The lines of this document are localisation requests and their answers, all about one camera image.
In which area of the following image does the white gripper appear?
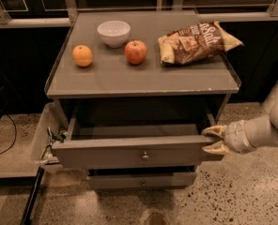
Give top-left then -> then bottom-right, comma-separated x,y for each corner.
201,120 -> 255,155

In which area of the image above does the grey top drawer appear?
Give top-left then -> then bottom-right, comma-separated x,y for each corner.
53,106 -> 221,170

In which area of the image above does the grey drawer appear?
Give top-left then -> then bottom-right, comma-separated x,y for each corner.
53,106 -> 221,170
88,172 -> 197,190

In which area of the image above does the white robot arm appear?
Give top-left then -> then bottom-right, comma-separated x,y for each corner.
202,81 -> 278,155

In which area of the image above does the grey bottom drawer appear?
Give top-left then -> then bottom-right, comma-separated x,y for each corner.
88,172 -> 197,190

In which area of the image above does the grey drawer cabinet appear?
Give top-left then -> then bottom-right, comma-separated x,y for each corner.
45,11 -> 240,178

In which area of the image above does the brown chip bag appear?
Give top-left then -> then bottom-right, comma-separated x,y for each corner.
158,22 -> 243,65

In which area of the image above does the red apple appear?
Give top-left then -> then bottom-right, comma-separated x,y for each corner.
124,39 -> 147,65

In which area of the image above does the white ceramic bowl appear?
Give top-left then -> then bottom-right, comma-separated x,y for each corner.
97,21 -> 131,48

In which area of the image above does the orange fruit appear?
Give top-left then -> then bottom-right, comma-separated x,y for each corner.
72,45 -> 93,68

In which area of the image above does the clutter in bin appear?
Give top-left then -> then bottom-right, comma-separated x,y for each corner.
40,127 -> 68,160

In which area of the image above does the metal railing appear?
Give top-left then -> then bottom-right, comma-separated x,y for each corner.
0,0 -> 278,28

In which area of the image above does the black cable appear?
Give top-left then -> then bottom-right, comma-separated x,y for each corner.
0,105 -> 18,159

